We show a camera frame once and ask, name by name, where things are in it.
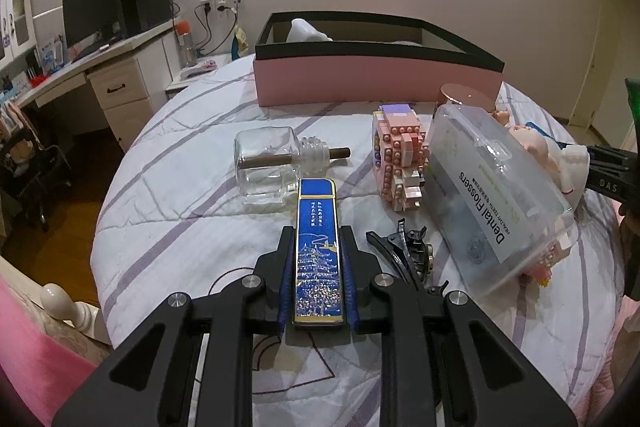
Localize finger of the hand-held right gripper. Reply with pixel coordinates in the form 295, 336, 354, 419
584, 143, 640, 176

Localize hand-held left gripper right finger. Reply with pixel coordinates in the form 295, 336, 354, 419
344, 232, 578, 427

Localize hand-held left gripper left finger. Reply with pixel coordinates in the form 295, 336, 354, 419
52, 224, 296, 427

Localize blue ornate rectangular case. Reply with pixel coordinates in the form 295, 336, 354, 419
292, 177, 348, 331

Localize black hair clip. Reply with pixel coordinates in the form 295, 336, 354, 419
365, 219, 451, 297

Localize baby doll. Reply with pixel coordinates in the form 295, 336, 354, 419
492, 107, 589, 208

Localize clear plastic flosser box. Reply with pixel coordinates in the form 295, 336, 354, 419
422, 104, 577, 301

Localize pink box with black rim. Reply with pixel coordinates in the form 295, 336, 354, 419
252, 12, 505, 108

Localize small pink block toy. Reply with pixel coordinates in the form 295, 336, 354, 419
520, 232, 577, 292

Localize brown reed stick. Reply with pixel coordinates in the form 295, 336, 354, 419
239, 148, 352, 168

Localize clear glass diffuser bottle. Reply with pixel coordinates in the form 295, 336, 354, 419
234, 127, 332, 206

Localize pink building block figure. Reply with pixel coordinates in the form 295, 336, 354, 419
371, 103, 432, 210

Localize rose gold jar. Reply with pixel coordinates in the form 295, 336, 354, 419
439, 83, 497, 114

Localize white nightstand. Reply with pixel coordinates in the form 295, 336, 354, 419
165, 52, 242, 101

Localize white desk with drawers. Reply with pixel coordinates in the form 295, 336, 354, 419
0, 19, 182, 154

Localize white plastic object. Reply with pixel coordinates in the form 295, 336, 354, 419
287, 18, 334, 44

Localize bottle with orange cap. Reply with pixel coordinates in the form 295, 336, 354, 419
175, 21, 197, 68

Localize pink cloth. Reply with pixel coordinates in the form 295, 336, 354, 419
0, 257, 112, 427

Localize black chair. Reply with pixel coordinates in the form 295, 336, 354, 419
0, 139, 77, 234

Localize black keyboard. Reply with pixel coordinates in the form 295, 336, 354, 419
71, 39, 112, 58

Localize blue white package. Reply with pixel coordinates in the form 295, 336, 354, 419
37, 34, 69, 74

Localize black computer monitor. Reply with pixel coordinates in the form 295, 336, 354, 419
62, 0, 127, 51

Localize white glass-door cabinet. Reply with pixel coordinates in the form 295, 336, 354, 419
0, 0, 37, 58

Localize white bed post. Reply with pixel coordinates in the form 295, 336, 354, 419
40, 283, 102, 339

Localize black power cables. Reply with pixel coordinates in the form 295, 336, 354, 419
192, 3, 241, 54

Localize wall socket strip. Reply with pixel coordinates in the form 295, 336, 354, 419
200, 0, 246, 14

